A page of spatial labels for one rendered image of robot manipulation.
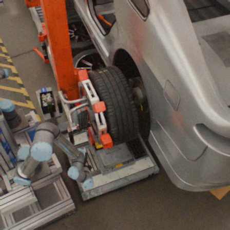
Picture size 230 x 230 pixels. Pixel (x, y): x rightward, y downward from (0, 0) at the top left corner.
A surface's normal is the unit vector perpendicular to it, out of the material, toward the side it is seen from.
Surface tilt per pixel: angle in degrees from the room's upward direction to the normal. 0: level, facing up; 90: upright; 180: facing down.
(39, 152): 83
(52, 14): 90
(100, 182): 0
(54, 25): 90
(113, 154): 0
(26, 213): 0
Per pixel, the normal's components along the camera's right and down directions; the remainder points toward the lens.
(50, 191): 0.02, -0.62
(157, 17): -0.62, -0.14
